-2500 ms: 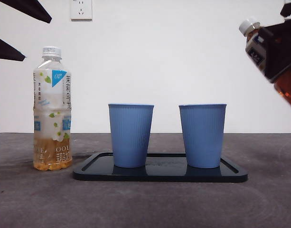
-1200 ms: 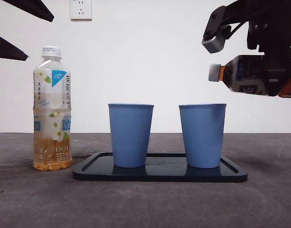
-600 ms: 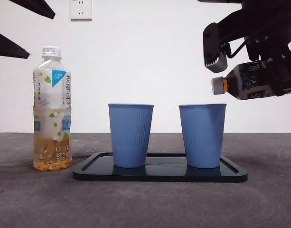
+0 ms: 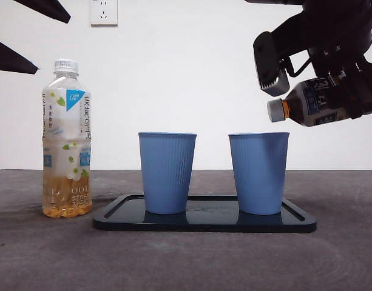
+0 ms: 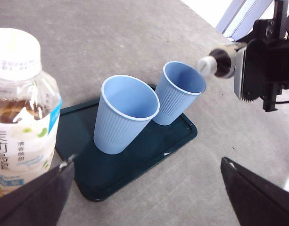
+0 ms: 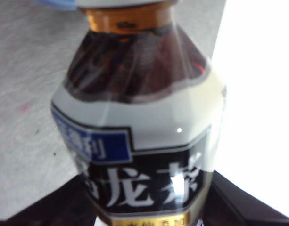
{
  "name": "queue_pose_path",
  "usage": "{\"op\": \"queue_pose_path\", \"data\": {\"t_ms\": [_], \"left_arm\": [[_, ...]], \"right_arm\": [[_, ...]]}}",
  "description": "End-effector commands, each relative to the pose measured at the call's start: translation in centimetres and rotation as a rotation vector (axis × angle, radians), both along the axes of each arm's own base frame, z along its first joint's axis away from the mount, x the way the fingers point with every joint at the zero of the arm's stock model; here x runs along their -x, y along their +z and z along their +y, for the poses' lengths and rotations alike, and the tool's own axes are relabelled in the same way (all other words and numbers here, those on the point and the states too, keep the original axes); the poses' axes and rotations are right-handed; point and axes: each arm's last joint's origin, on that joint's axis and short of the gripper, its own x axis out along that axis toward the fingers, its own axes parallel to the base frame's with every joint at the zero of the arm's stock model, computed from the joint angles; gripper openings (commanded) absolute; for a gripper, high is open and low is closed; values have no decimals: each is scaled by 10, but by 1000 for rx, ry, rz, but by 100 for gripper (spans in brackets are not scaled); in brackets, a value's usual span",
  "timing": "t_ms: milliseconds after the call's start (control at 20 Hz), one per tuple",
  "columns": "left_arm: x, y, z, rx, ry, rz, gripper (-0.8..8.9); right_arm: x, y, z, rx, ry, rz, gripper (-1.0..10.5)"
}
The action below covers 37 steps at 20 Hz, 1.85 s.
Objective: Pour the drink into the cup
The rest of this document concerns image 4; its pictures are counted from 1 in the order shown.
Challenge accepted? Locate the jasmine tea bottle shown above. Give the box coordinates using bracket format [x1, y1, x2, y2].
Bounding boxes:
[41, 59, 93, 219]

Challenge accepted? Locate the black camera cable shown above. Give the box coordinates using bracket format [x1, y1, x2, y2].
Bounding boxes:
[285, 56, 313, 77]

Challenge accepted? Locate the blue ribbed plastic cup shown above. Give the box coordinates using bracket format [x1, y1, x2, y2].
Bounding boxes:
[138, 132, 198, 215]
[228, 132, 290, 216]

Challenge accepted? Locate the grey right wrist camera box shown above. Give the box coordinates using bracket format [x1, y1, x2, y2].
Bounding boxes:
[252, 31, 291, 98]

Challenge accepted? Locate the dark blue tray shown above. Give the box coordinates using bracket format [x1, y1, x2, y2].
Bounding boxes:
[92, 194, 317, 233]

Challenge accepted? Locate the white wall socket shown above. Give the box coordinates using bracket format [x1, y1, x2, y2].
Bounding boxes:
[88, 0, 118, 27]

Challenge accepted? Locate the dark oolong tea bottle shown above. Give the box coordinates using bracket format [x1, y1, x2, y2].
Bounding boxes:
[266, 77, 356, 128]

